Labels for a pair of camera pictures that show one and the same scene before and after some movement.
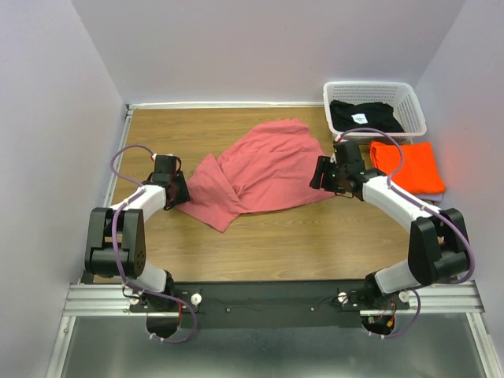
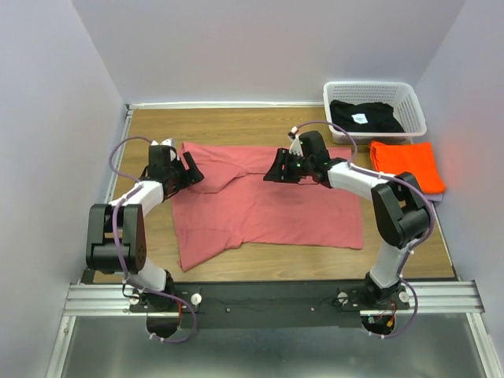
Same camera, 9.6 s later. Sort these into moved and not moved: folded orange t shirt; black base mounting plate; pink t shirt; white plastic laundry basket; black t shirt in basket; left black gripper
Moved: left black gripper; pink t shirt
Not moved: black t shirt in basket; white plastic laundry basket; folded orange t shirt; black base mounting plate
